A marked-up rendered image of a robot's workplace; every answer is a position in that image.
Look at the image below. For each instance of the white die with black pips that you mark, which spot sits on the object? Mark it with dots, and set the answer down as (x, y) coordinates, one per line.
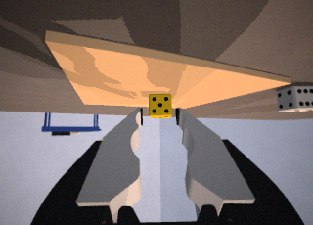
(295, 99)

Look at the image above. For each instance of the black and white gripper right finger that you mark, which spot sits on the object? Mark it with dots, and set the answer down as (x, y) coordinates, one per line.
(218, 173)

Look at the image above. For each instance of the orange flat mat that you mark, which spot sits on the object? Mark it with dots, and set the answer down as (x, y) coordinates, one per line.
(109, 73)

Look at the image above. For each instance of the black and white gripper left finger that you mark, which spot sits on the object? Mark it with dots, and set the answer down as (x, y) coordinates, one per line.
(105, 178)

